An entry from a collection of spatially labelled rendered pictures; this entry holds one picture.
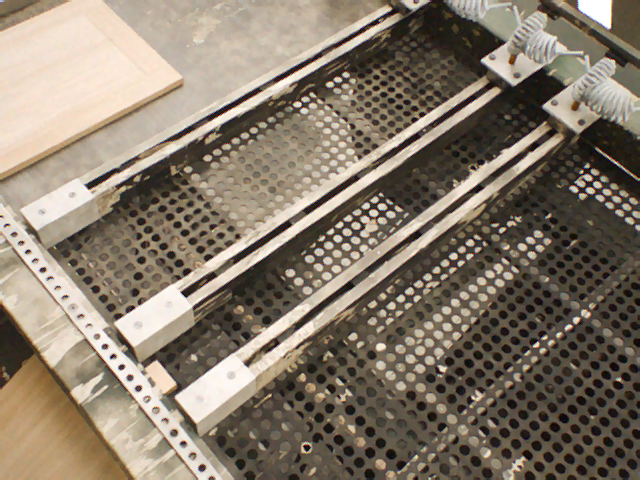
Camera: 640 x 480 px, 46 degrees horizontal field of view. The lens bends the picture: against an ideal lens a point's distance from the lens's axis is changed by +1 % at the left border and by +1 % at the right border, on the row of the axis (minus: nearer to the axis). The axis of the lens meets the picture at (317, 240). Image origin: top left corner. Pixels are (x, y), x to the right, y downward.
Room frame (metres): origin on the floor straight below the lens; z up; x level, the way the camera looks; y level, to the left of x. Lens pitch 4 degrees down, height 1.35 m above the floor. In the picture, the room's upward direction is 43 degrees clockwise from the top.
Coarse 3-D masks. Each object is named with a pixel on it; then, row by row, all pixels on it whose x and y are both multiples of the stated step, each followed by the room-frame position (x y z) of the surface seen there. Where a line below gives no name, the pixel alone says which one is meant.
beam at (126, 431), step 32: (0, 256) 1.38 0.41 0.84; (0, 288) 1.34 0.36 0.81; (32, 288) 1.34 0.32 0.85; (32, 320) 1.31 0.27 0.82; (64, 320) 1.31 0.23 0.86; (96, 320) 1.32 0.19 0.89; (64, 352) 1.28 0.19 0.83; (96, 352) 1.28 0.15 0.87; (128, 352) 1.29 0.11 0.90; (64, 384) 1.25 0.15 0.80; (96, 384) 1.25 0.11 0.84; (96, 416) 1.22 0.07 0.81; (128, 416) 1.22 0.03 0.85; (128, 448) 1.19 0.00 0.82; (160, 448) 1.20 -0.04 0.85
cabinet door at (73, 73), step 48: (96, 0) 1.86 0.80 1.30; (0, 48) 1.73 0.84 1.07; (48, 48) 1.75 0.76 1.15; (96, 48) 1.77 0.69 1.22; (144, 48) 1.78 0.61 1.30; (0, 96) 1.65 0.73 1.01; (48, 96) 1.66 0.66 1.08; (96, 96) 1.68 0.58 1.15; (144, 96) 1.69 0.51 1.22; (0, 144) 1.57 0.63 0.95; (48, 144) 1.58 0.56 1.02
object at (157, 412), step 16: (0, 208) 1.43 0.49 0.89; (0, 224) 1.41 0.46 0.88; (16, 240) 1.39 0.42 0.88; (32, 256) 1.38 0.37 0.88; (48, 272) 1.36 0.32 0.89; (48, 288) 1.34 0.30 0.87; (64, 288) 1.34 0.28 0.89; (64, 304) 1.33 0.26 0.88; (80, 304) 1.33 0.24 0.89; (96, 336) 1.30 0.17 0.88; (112, 352) 1.28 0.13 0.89; (112, 368) 1.26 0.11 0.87; (128, 368) 1.27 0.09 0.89; (128, 384) 1.25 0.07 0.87; (144, 384) 1.25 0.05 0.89; (144, 400) 1.24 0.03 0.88; (160, 416) 1.22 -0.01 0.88; (176, 448) 1.20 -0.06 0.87; (192, 448) 1.20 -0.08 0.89; (192, 464) 1.18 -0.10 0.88; (208, 464) 1.19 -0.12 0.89
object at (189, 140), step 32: (416, 0) 1.83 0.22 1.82; (352, 32) 1.81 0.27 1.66; (384, 32) 1.84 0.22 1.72; (288, 64) 1.72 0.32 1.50; (320, 64) 1.73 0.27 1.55; (352, 64) 1.83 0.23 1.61; (256, 96) 1.65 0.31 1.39; (288, 96) 1.71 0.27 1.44; (192, 128) 1.59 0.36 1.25; (224, 128) 1.61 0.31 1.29; (128, 160) 1.52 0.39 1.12; (160, 160) 1.53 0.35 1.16; (192, 160) 1.61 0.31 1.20; (64, 192) 1.45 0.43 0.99; (96, 192) 1.46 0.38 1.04; (128, 192) 1.52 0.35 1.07; (32, 224) 1.40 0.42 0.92; (64, 224) 1.44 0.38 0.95
